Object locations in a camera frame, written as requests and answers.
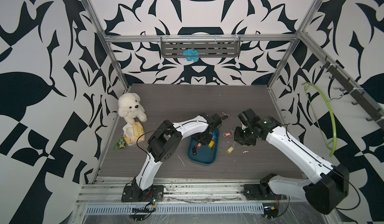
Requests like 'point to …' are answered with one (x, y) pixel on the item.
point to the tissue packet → (133, 133)
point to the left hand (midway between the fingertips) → (202, 139)
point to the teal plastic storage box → (198, 153)
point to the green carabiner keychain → (121, 143)
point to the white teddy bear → (130, 108)
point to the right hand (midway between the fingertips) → (234, 137)
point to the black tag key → (225, 116)
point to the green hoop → (335, 126)
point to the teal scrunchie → (191, 52)
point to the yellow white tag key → (230, 149)
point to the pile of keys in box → (211, 144)
